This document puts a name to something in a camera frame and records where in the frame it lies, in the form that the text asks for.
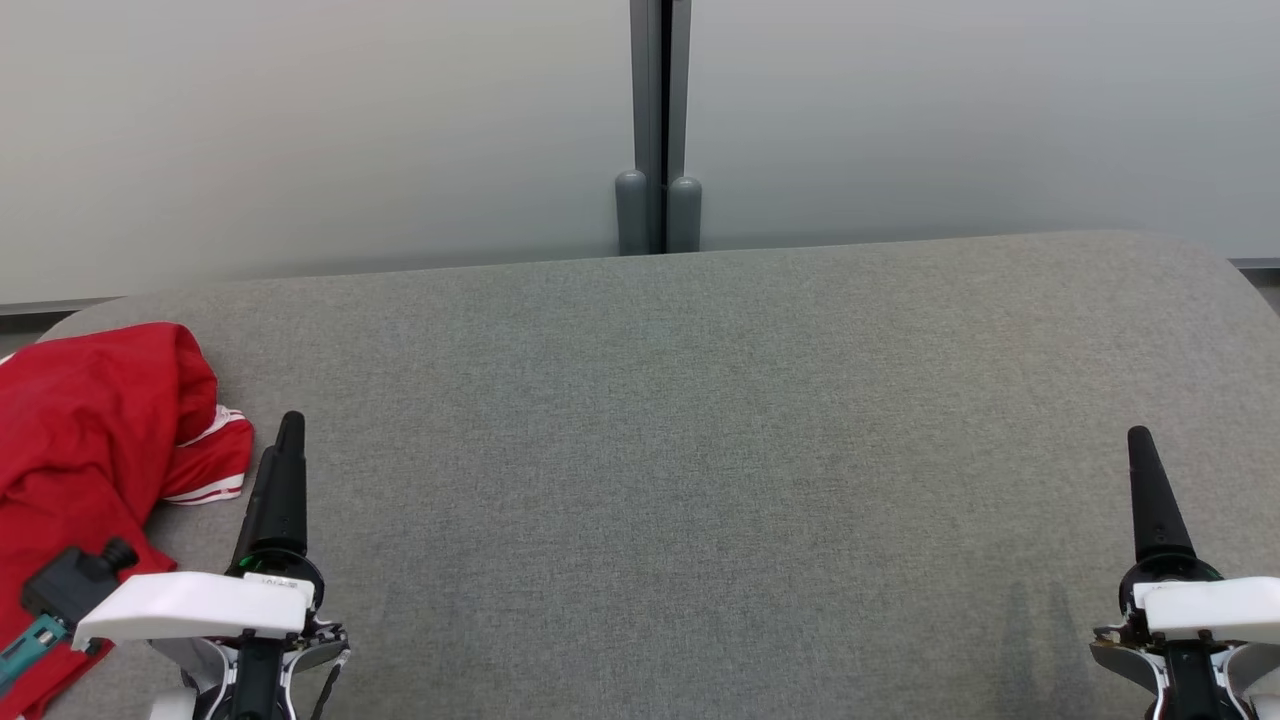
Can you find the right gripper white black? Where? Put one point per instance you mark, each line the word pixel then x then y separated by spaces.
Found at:
pixel 1215 610

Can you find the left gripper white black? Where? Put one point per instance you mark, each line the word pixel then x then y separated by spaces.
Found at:
pixel 200 605

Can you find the red shorts white side stripe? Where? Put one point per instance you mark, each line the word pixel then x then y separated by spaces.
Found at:
pixel 80 440

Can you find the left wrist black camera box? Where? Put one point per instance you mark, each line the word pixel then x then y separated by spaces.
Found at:
pixel 70 585

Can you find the left camera teal connector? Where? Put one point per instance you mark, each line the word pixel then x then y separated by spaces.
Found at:
pixel 30 645

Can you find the grey vertical partition post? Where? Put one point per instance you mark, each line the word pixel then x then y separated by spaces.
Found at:
pixel 645 100

